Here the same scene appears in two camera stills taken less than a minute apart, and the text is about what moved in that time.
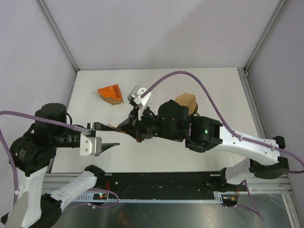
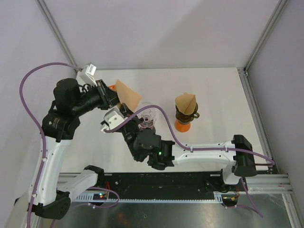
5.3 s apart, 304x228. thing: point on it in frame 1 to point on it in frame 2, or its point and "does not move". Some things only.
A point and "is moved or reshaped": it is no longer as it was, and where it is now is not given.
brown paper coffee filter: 187,100 does not move
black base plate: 158,184 does not move
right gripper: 133,122 to 126,112
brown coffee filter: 115,128 is moved or reshaped
